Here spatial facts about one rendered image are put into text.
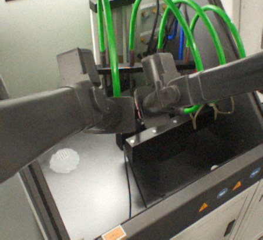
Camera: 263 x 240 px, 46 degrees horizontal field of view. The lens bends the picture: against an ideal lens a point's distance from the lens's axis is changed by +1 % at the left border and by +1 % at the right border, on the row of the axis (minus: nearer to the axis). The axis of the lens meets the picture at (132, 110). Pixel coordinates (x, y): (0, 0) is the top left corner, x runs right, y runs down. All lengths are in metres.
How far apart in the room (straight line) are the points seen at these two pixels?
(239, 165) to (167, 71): 0.41
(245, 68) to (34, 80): 0.69
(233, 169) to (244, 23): 0.45
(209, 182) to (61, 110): 0.62
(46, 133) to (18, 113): 0.04
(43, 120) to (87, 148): 0.83
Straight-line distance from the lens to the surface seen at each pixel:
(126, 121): 0.56
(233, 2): 1.00
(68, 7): 0.96
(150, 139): 0.92
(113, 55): 0.59
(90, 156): 1.08
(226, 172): 0.91
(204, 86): 0.56
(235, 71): 0.52
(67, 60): 0.48
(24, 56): 0.97
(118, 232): 0.77
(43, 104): 0.29
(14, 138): 0.23
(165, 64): 0.65
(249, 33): 1.08
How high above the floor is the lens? 1.65
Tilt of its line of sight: 42 degrees down
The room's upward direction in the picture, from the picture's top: straight up
